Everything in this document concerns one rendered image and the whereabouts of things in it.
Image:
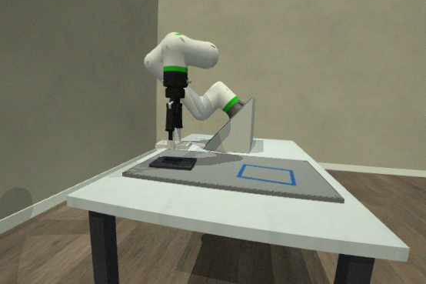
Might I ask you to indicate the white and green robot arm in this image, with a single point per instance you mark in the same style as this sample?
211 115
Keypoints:
169 63

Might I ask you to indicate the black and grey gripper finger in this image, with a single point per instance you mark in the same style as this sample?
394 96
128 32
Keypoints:
170 124
178 124

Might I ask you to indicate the blue tape outline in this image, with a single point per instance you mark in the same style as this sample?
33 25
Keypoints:
291 174

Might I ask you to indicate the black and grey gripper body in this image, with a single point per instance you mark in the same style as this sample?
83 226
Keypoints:
175 95

